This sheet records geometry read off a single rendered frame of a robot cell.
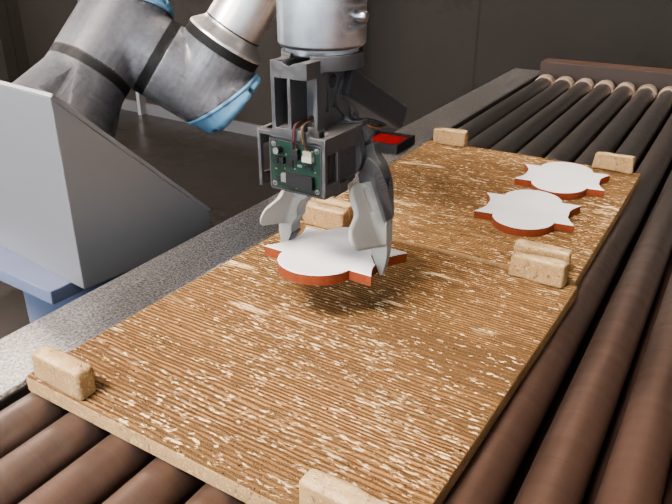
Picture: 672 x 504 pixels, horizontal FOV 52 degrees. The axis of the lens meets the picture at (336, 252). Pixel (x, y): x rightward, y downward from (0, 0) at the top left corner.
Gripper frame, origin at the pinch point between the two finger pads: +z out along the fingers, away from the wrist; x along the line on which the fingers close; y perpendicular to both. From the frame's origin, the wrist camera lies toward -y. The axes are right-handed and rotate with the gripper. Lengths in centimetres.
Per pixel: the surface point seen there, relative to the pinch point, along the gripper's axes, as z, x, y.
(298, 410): 4.5, 7.8, 17.7
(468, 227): 4.6, 4.9, -23.1
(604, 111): 7, 3, -101
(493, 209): 3.5, 6.2, -27.8
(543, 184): 3.6, 8.7, -40.6
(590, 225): 4.6, 17.6, -31.9
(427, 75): 45, -129, -294
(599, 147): 6, 9, -73
